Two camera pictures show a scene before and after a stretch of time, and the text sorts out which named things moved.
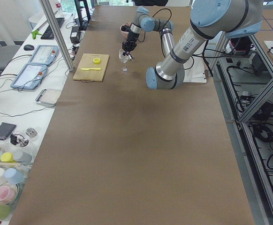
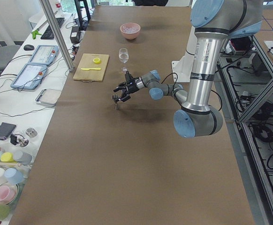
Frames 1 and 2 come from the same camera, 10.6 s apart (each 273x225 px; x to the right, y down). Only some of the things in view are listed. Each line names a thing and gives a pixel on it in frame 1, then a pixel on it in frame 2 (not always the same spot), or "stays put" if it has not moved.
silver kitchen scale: (48, 97) stays put
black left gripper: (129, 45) -> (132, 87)
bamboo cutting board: (86, 61) stays put
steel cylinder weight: (31, 132) stays put
